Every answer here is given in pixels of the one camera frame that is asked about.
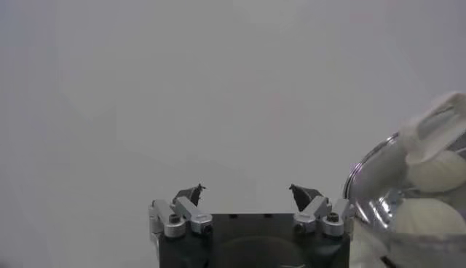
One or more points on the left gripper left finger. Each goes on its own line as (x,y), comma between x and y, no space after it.
(182,216)

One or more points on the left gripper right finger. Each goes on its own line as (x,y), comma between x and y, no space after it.
(316,215)

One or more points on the white steamed baozi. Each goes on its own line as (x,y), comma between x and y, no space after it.
(427,216)
(437,171)

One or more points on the round glass pot lid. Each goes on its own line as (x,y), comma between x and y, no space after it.
(433,124)

